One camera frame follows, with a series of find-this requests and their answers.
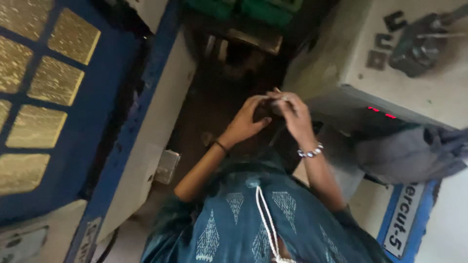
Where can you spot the grey label plate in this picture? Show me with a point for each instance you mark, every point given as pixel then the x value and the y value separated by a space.
pixel 22 243

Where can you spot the dark square metal piece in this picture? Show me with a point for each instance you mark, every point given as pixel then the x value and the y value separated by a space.
pixel 376 60

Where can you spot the black thread wristband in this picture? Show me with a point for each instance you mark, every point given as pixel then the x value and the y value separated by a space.
pixel 221 146

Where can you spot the grey metal clamp tool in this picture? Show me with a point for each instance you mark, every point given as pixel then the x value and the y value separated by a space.
pixel 420 45

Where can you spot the cream cutting machine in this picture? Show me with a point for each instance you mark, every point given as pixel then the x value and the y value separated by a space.
pixel 384 73

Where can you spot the green plastic crate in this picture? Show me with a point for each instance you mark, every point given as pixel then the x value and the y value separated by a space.
pixel 243 9

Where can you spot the person's left fingers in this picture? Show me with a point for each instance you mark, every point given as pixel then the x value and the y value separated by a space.
pixel 260 106

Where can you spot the person's left hand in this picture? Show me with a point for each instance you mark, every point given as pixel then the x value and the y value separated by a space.
pixel 244 122

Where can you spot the grey switch box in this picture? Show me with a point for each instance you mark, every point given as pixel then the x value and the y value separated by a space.
pixel 167 166

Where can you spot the teal patterned tunic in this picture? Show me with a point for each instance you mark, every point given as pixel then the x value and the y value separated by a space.
pixel 263 219

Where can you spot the blue framed window door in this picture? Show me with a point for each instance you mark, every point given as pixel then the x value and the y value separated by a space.
pixel 47 102

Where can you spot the small dark object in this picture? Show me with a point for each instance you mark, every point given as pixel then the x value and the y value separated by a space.
pixel 268 109

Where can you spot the person's right fingers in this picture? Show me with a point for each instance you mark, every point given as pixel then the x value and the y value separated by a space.
pixel 283 102

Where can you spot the blue white name plate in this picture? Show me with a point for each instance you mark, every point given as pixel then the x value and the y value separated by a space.
pixel 404 219

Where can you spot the grey cloth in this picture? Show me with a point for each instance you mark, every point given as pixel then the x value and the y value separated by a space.
pixel 409 153

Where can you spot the dark metal bracket piece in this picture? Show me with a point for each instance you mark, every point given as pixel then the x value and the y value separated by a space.
pixel 384 41
pixel 395 21

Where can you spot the person's right hand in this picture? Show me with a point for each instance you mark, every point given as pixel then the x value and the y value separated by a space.
pixel 298 117

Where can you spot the cream machine with blue trim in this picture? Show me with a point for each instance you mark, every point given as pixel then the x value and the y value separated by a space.
pixel 128 146

